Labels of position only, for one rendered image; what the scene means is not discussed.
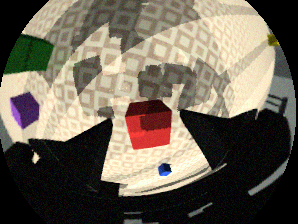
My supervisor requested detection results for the purple cube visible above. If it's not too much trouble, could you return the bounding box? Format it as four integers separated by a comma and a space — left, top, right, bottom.
9, 92, 39, 129

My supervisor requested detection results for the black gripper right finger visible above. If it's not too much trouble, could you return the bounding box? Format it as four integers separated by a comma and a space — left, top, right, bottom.
180, 109, 257, 171

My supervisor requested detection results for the small yellow block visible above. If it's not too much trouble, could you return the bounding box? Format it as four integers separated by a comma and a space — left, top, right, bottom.
267, 34, 279, 47

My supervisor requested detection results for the small blue block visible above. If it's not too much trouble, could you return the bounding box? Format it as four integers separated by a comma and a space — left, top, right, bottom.
157, 163, 172, 176

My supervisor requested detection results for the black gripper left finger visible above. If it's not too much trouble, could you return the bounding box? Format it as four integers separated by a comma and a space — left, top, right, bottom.
28, 117, 113, 192

